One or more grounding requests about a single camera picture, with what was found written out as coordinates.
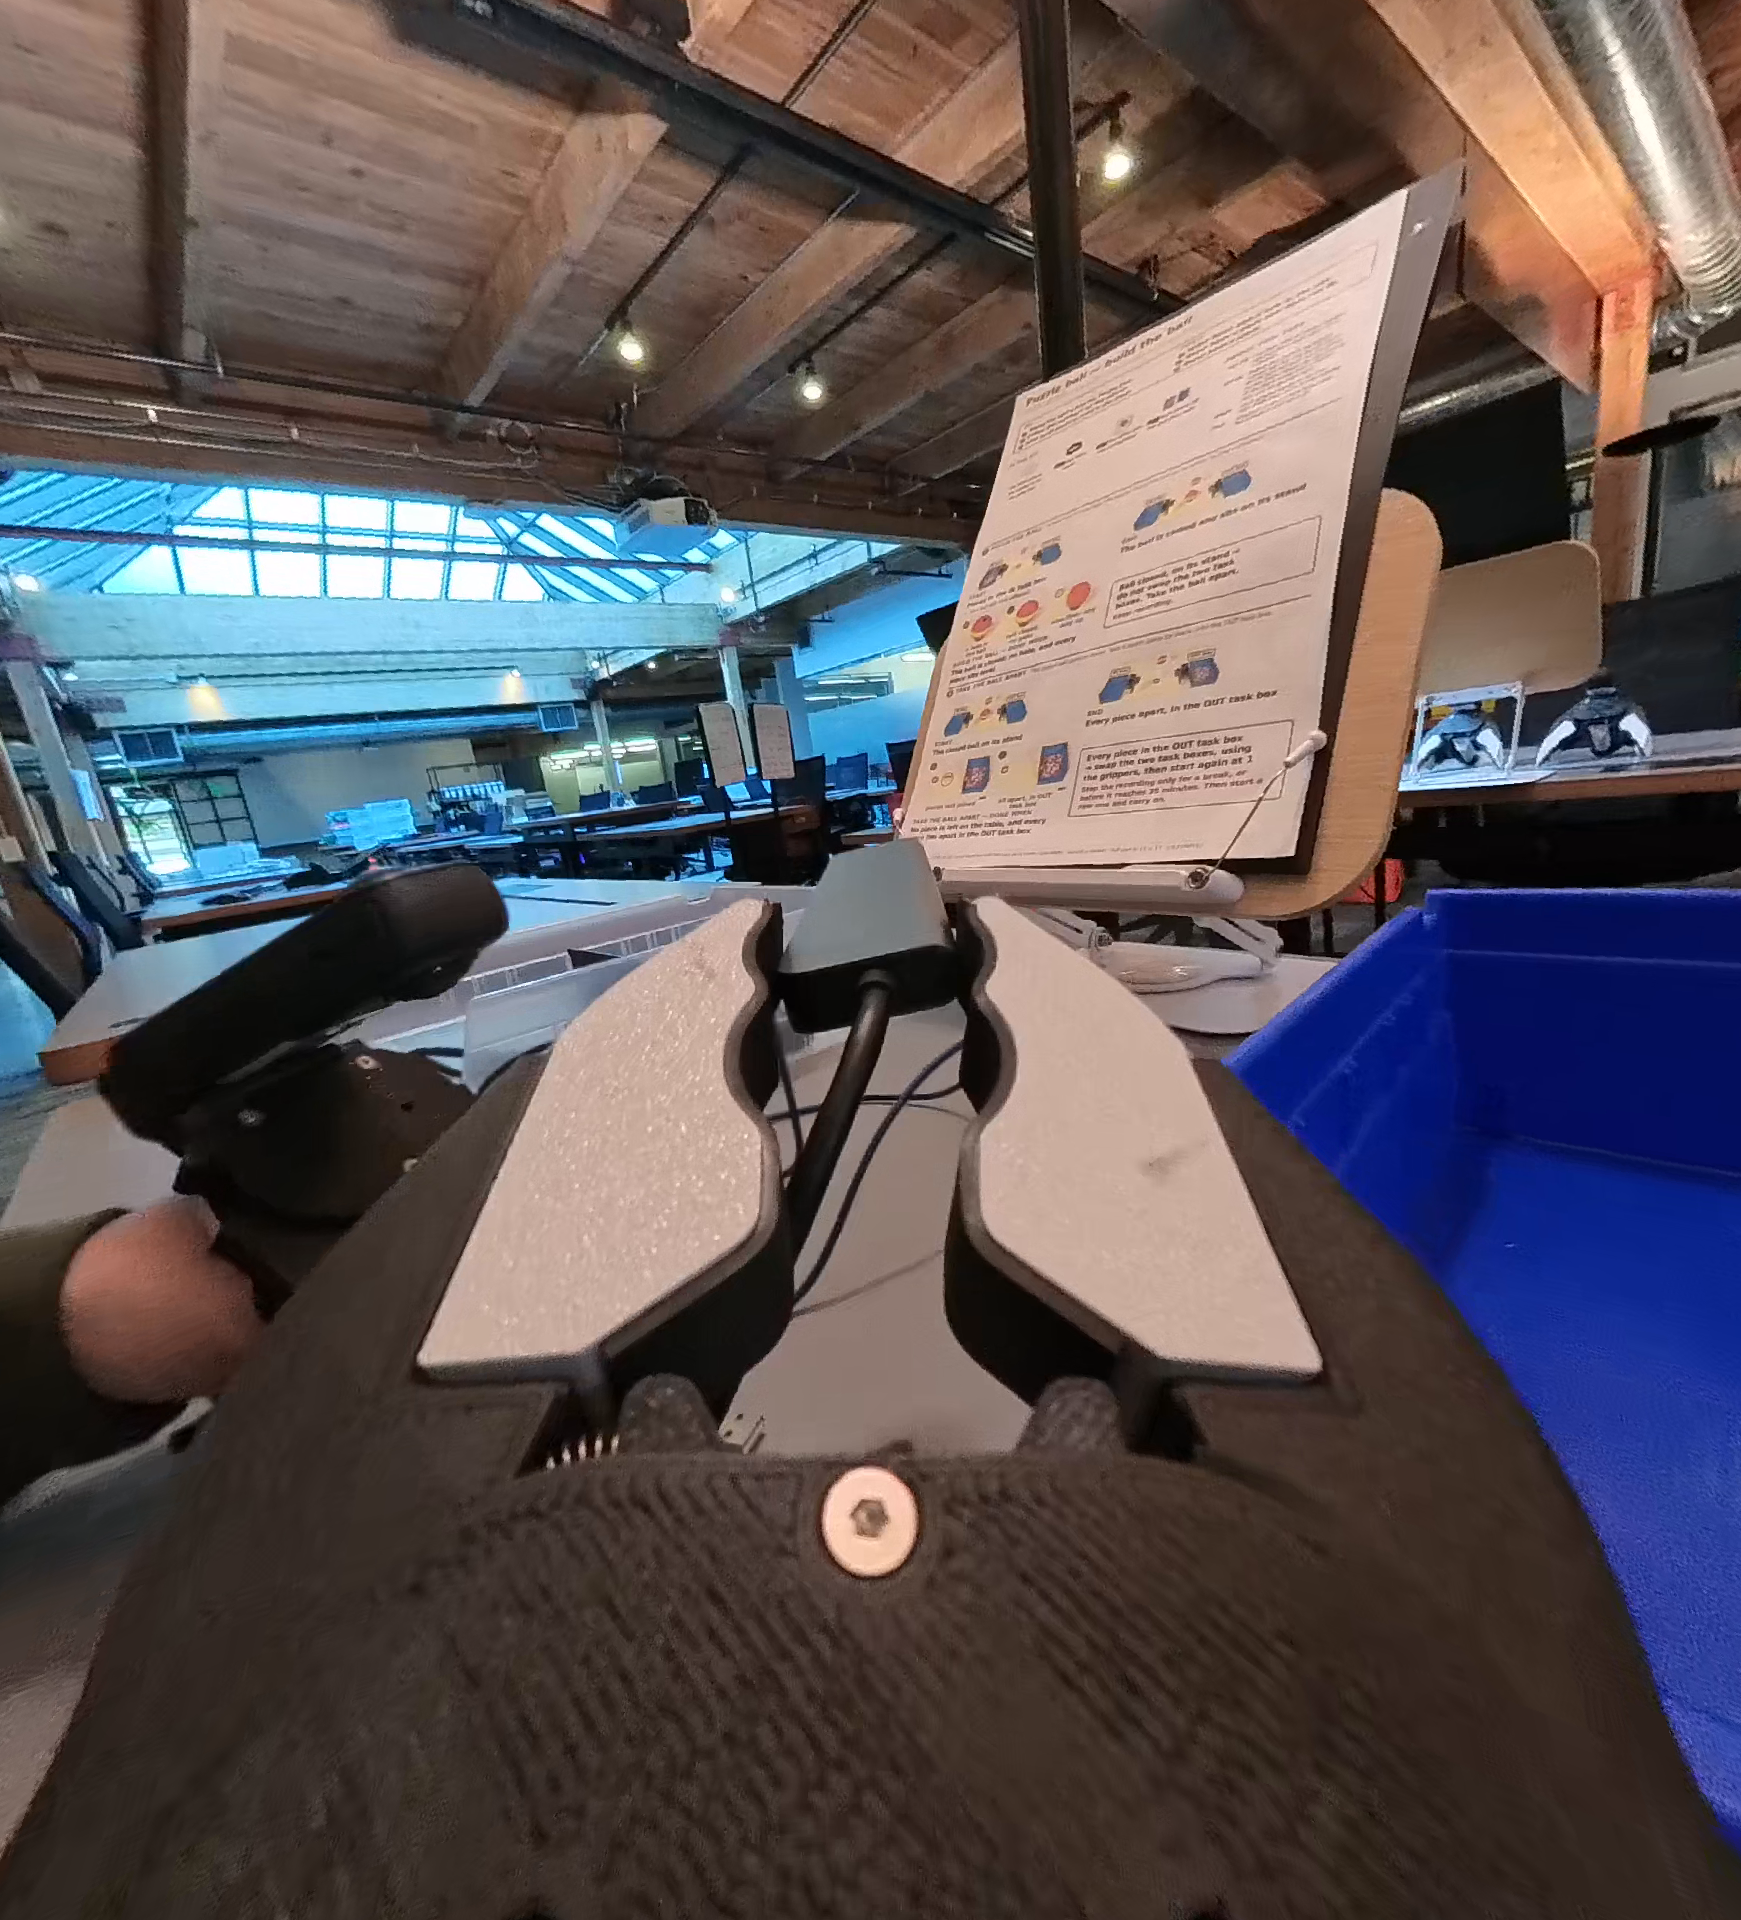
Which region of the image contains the black backing board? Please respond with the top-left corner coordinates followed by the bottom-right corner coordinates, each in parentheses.
top-left (1297, 162), bottom-right (1466, 869)

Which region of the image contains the person's left hand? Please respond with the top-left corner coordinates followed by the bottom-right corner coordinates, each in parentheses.
top-left (60, 1203), bottom-right (267, 1406)

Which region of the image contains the black monitor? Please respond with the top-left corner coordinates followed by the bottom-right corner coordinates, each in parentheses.
top-left (1602, 574), bottom-right (1741, 737)

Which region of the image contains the white ceiling projector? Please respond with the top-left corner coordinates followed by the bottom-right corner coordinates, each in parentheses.
top-left (612, 496), bottom-right (721, 569)

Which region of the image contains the idle black white gripper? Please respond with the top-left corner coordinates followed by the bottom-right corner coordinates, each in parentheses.
top-left (1537, 683), bottom-right (1657, 771)

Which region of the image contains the beige board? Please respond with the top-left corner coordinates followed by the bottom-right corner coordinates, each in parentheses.
top-left (1421, 539), bottom-right (1606, 702)

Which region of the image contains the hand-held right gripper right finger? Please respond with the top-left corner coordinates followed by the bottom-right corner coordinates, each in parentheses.
top-left (942, 895), bottom-right (1327, 1415)

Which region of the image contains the black metal pole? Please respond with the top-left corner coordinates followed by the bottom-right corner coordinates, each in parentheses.
top-left (1016, 0), bottom-right (1090, 379)

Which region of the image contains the clear plastic bin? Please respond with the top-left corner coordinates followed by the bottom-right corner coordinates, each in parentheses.
top-left (461, 884), bottom-right (812, 1090)

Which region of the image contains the grey desk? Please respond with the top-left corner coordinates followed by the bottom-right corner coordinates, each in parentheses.
top-left (0, 877), bottom-right (1344, 1920)

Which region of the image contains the clear acrylic case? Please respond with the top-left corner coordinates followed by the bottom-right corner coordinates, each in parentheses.
top-left (1405, 678), bottom-right (1526, 785)

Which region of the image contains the blue plastic bin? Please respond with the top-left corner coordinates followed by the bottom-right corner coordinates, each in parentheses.
top-left (1228, 888), bottom-right (1741, 1920)

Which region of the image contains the instruction sheet on stand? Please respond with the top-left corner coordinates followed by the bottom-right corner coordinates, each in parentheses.
top-left (924, 491), bottom-right (1445, 996)

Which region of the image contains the silver ribbed air duct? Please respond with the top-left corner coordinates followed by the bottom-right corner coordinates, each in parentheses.
top-left (1526, 0), bottom-right (1741, 354)

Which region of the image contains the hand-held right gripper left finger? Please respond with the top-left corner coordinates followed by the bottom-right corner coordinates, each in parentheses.
top-left (414, 897), bottom-right (797, 1415)

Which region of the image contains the wooden table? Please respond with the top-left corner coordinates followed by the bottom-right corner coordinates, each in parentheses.
top-left (1398, 726), bottom-right (1741, 887)

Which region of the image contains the printed instruction sheet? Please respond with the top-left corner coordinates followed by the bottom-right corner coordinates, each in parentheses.
top-left (918, 182), bottom-right (1415, 874)

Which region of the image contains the black hub cable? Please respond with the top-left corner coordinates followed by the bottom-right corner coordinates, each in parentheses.
top-left (784, 966), bottom-right (904, 1254)

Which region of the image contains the slim grey USB hub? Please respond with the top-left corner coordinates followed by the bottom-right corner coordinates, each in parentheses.
top-left (776, 840), bottom-right (965, 1037)

